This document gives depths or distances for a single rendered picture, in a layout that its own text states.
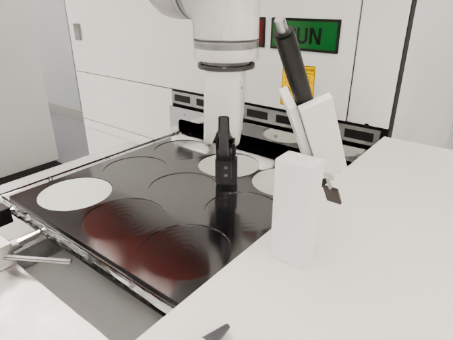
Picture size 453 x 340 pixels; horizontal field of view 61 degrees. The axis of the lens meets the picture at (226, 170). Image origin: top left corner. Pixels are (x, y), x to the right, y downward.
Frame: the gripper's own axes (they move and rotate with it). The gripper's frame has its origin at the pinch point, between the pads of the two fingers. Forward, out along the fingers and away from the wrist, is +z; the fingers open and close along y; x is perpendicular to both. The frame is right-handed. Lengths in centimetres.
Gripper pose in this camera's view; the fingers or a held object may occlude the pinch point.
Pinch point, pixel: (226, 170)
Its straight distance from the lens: 56.6
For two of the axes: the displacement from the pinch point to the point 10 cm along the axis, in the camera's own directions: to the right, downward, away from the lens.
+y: -0.7, 4.1, -9.1
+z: 0.0, 9.1, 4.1
